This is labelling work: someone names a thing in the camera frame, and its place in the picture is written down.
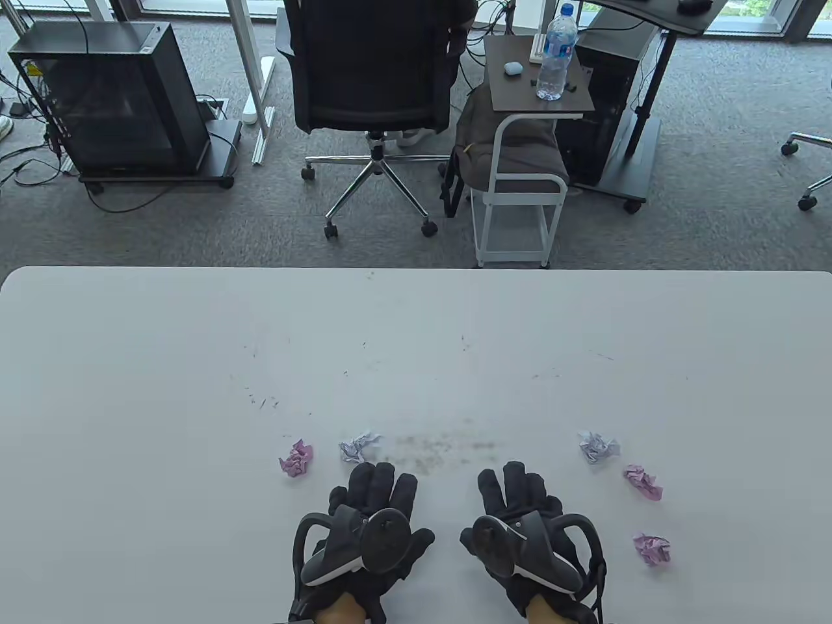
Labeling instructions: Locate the pink paper invoice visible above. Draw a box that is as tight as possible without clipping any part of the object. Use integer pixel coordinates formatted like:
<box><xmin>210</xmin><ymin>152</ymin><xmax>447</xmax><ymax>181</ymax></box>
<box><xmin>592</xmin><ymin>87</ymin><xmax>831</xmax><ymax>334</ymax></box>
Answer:
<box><xmin>633</xmin><ymin>534</ymin><xmax>671</xmax><ymax>567</ymax></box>
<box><xmin>279</xmin><ymin>439</ymin><xmax>314</xmax><ymax>478</ymax></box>
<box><xmin>623</xmin><ymin>464</ymin><xmax>664</xmax><ymax>502</ymax></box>

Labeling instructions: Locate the black office chair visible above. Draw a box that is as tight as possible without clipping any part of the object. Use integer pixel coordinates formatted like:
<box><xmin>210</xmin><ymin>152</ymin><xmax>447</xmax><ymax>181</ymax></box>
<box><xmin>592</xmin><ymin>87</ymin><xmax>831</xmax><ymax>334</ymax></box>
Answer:
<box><xmin>276</xmin><ymin>0</ymin><xmax>478</xmax><ymax>239</ymax></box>

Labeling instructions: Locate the person's left hand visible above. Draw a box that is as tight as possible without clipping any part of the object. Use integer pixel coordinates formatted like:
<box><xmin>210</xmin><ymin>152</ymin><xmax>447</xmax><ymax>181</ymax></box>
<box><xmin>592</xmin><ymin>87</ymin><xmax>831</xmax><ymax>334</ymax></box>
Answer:
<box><xmin>311</xmin><ymin>461</ymin><xmax>436</xmax><ymax>624</ymax></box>

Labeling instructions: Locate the black floor cable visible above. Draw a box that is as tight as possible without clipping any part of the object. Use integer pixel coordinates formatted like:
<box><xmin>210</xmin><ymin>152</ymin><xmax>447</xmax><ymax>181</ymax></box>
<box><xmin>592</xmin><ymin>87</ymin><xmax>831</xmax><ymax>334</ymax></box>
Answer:
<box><xmin>83</xmin><ymin>174</ymin><xmax>196</xmax><ymax>213</ymax></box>

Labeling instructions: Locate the person's left forearm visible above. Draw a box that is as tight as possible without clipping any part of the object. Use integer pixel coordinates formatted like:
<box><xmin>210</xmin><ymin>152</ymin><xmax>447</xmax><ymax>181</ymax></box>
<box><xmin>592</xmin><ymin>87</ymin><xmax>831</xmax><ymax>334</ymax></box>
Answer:
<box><xmin>317</xmin><ymin>595</ymin><xmax>366</xmax><ymax>624</ymax></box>

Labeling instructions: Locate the clear plastic water bottle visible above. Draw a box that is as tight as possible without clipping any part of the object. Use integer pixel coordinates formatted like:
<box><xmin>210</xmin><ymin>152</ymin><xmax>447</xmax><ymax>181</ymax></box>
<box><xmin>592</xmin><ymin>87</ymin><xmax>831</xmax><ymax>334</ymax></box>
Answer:
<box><xmin>536</xmin><ymin>3</ymin><xmax>578</xmax><ymax>101</ymax></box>

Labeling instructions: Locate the person's right forearm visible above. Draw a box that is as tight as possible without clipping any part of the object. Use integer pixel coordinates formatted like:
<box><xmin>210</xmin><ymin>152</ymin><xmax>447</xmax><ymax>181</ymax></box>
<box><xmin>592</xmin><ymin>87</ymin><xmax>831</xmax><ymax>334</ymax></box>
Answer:
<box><xmin>525</xmin><ymin>598</ymin><xmax>567</xmax><ymax>624</ymax></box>

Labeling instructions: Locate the silver chair base with casters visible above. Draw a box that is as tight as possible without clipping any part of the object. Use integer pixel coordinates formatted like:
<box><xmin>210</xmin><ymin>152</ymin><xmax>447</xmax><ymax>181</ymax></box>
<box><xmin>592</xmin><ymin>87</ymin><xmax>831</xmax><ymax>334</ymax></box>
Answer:
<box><xmin>781</xmin><ymin>132</ymin><xmax>832</xmax><ymax>212</ymax></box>

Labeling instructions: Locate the black cable bundle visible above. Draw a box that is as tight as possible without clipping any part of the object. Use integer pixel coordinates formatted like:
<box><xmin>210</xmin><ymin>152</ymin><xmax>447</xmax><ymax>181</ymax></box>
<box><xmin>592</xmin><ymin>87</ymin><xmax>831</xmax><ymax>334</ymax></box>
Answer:
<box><xmin>0</xmin><ymin>68</ymin><xmax>80</xmax><ymax>189</ymax></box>

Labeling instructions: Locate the black rolling platform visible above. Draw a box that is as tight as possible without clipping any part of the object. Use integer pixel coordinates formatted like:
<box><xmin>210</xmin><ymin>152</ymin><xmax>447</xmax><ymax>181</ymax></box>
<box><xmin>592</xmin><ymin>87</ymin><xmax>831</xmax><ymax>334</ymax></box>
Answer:
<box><xmin>78</xmin><ymin>119</ymin><xmax>242</xmax><ymax>196</ymax></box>

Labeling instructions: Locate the black standing desk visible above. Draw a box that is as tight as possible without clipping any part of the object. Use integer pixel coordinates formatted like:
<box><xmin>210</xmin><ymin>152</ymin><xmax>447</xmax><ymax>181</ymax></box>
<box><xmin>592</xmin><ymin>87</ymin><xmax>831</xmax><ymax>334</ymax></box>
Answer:
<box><xmin>572</xmin><ymin>0</ymin><xmax>729</xmax><ymax>214</ymax></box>

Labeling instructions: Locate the grey backpack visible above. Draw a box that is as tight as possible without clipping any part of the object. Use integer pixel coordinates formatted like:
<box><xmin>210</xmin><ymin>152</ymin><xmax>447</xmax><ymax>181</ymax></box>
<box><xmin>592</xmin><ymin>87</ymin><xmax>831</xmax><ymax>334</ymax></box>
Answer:
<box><xmin>441</xmin><ymin>84</ymin><xmax>571</xmax><ymax>218</ymax></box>

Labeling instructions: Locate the black glass computer tower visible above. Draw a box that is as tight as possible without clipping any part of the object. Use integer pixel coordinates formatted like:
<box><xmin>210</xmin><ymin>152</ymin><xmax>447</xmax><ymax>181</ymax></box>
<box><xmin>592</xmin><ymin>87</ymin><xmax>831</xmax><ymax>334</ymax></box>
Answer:
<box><xmin>8</xmin><ymin>21</ymin><xmax>212</xmax><ymax>176</ymax></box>

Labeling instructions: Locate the white side table brown top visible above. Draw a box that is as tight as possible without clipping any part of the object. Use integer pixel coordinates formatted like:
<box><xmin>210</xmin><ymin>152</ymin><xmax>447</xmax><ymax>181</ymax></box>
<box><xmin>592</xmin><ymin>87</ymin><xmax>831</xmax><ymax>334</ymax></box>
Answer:
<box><xmin>471</xmin><ymin>34</ymin><xmax>595</xmax><ymax>268</ymax></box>

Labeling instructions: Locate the white paper invoice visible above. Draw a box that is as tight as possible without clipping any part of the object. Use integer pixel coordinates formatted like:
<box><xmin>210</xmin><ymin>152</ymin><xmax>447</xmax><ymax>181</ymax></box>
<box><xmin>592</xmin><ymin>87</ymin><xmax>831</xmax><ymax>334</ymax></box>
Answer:
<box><xmin>339</xmin><ymin>432</ymin><xmax>382</xmax><ymax>463</ymax></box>
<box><xmin>578</xmin><ymin>431</ymin><xmax>621</xmax><ymax>465</ymax></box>

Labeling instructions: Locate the white desk leg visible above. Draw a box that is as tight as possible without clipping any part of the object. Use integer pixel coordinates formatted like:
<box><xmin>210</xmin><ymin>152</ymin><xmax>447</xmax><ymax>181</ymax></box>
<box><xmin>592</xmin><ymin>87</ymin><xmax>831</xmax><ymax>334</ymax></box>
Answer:
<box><xmin>226</xmin><ymin>0</ymin><xmax>277</xmax><ymax>165</ymax></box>

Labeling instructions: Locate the person's right hand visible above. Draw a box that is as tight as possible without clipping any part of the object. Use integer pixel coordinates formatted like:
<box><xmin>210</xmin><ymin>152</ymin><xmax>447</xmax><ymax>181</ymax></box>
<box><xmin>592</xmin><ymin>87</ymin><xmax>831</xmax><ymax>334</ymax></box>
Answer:
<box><xmin>460</xmin><ymin>461</ymin><xmax>595</xmax><ymax>623</ymax></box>

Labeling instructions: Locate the grey hand controller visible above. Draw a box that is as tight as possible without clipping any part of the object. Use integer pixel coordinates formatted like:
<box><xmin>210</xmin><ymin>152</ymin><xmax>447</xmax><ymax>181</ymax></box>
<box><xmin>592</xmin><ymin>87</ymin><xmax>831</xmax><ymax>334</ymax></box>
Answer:
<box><xmin>291</xmin><ymin>506</ymin><xmax>415</xmax><ymax>608</ymax></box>
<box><xmin>469</xmin><ymin>510</ymin><xmax>608</xmax><ymax>619</ymax></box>

